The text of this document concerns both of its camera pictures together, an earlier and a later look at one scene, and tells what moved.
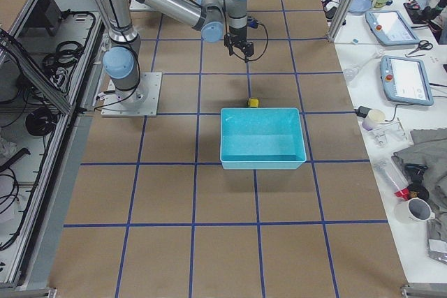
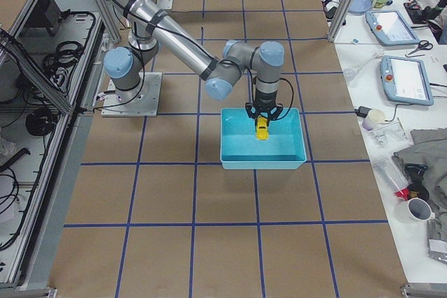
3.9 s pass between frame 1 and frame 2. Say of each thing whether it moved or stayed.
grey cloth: stayed
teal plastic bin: stayed
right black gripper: moved
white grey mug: stayed
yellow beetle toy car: moved
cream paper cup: stayed
